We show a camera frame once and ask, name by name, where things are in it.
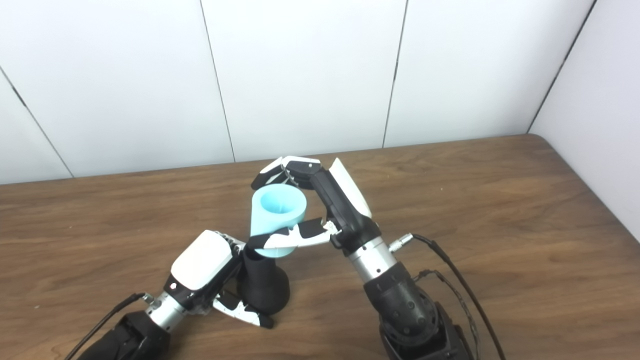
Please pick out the white and black right hand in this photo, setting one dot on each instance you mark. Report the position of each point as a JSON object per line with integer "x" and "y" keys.
{"x": 345, "y": 210}

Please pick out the white and black left hand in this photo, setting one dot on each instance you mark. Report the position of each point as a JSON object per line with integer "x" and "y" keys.
{"x": 202, "y": 260}

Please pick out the black flared nozzle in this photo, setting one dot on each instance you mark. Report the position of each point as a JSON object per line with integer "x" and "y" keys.
{"x": 262, "y": 287}

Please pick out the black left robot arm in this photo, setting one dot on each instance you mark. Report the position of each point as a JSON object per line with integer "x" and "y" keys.
{"x": 135, "y": 332}

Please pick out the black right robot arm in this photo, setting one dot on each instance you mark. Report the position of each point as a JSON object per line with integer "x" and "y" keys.
{"x": 405, "y": 310}

